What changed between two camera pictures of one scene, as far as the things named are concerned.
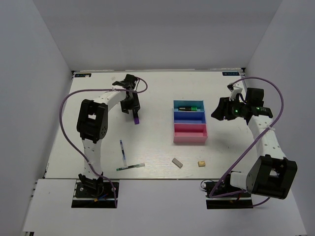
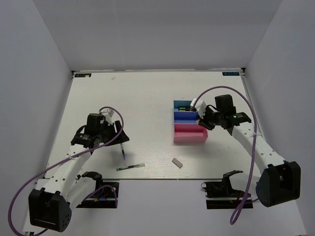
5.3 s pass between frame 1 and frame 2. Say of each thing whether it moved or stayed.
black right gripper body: moved
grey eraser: stayed
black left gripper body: moved
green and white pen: stayed
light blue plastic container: stayed
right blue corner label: stayed
